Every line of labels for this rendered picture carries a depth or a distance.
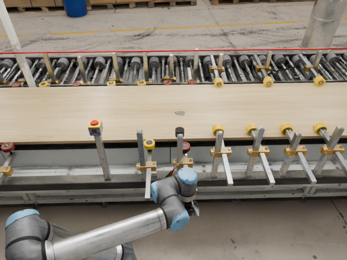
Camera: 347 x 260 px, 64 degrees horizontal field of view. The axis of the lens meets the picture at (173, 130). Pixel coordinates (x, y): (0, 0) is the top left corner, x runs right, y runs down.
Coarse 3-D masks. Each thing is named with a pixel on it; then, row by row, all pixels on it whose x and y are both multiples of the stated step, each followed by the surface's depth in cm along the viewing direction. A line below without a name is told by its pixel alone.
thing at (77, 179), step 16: (16, 176) 200; (32, 176) 200; (48, 176) 200; (64, 176) 200; (80, 176) 200; (96, 176) 200; (112, 176) 200; (128, 176) 200; (208, 176) 200; (224, 176) 200; (240, 176) 200; (256, 176) 200; (288, 176) 200; (304, 176) 200; (320, 176) 200; (336, 176) 200
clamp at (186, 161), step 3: (183, 159) 189; (186, 159) 189; (189, 159) 189; (192, 159) 189; (174, 162) 188; (183, 162) 187; (186, 162) 187; (189, 162) 187; (192, 162) 187; (180, 165) 188; (189, 165) 188; (192, 165) 188
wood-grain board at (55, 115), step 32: (0, 96) 240; (32, 96) 240; (64, 96) 240; (96, 96) 240; (128, 96) 240; (160, 96) 240; (192, 96) 240; (224, 96) 240; (256, 96) 240; (288, 96) 240; (320, 96) 240; (0, 128) 208; (32, 128) 208; (64, 128) 208; (128, 128) 208; (160, 128) 208; (192, 128) 208; (224, 128) 208
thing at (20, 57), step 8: (0, 0) 206; (0, 8) 209; (0, 16) 213; (8, 16) 216; (8, 24) 217; (8, 32) 221; (16, 40) 227; (16, 48) 230; (16, 56) 235; (24, 56) 240; (24, 64) 240; (24, 72) 245; (32, 80) 253
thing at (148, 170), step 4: (148, 152) 199; (148, 156) 196; (148, 160) 193; (148, 168) 188; (148, 172) 186; (148, 176) 183; (148, 180) 181; (148, 184) 178; (148, 188) 176; (148, 192) 174; (148, 196) 172; (148, 200) 172
